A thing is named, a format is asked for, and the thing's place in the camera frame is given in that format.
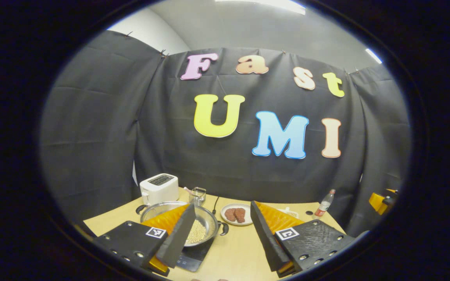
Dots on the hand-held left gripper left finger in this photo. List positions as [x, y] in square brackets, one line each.
[178, 242]

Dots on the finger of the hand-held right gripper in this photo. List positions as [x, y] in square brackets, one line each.
[377, 201]

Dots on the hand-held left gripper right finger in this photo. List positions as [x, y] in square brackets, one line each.
[266, 238]

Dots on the black induction cooktop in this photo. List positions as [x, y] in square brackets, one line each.
[193, 257]

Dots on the stainless steel pot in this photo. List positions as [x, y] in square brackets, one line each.
[207, 218]

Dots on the heap of soybeans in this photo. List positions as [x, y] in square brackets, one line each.
[197, 233]

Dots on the white round plate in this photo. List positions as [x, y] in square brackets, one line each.
[248, 218]

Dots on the brown meat piece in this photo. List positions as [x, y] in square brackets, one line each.
[230, 215]
[240, 215]

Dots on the white divided dish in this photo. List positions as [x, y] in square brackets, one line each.
[292, 213]

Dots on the pink utensil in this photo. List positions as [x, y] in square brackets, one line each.
[188, 190]

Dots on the clear plastic water bottle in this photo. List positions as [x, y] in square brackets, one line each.
[324, 205]

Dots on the white toaster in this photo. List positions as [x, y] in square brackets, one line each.
[158, 189]

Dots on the small ceiling light panel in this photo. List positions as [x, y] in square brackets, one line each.
[373, 56]

